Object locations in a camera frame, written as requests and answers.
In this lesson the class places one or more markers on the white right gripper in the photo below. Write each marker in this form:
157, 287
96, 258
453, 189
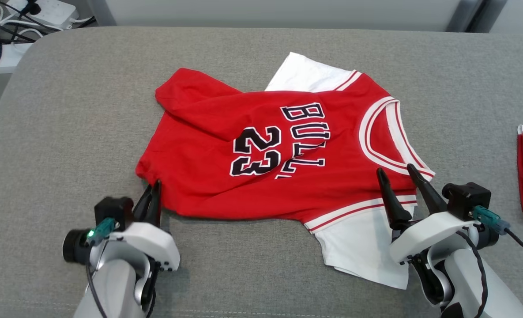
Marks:
429, 232

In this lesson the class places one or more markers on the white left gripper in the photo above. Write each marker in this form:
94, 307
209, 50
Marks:
155, 243

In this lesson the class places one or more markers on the red Bulls 23 jersey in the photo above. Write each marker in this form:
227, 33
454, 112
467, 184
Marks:
208, 145

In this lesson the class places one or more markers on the white power strip with plug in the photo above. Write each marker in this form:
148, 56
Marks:
54, 13

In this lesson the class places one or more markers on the black power plug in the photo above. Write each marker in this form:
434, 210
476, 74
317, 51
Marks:
31, 7

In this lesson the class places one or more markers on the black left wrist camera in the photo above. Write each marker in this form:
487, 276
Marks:
111, 212

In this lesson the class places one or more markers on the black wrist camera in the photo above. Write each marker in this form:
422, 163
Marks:
466, 198
111, 212

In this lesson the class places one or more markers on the teal left camera connector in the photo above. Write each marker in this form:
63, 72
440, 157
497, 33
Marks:
102, 227

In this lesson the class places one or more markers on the teal camera connector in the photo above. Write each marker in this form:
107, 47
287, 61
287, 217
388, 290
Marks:
102, 227
488, 217

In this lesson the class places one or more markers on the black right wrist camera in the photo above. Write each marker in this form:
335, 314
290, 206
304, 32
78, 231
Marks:
466, 198

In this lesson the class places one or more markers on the teal right camera connector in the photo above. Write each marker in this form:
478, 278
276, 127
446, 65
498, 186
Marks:
488, 217

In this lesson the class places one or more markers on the grey metal post double foot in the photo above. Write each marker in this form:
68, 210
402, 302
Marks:
462, 13

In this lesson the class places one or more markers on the grey metal post single foot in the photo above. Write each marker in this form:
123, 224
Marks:
102, 11

